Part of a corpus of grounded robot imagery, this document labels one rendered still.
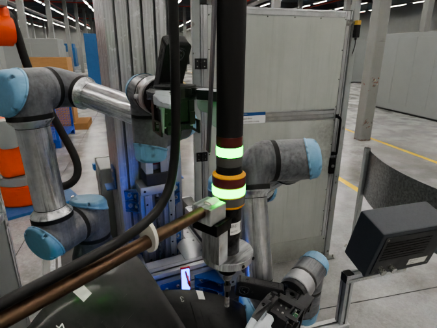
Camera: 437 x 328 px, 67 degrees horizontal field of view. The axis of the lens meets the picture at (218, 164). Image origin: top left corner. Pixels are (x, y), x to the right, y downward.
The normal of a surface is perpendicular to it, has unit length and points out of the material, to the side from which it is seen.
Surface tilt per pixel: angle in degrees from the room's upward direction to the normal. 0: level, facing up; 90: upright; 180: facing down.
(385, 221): 15
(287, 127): 90
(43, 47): 90
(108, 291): 39
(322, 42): 90
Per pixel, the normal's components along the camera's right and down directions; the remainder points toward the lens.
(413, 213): 0.07, -0.84
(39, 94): 0.91, 0.07
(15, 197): 0.18, 0.32
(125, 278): 0.55, -0.68
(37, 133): 0.61, 0.21
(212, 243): -0.62, 0.25
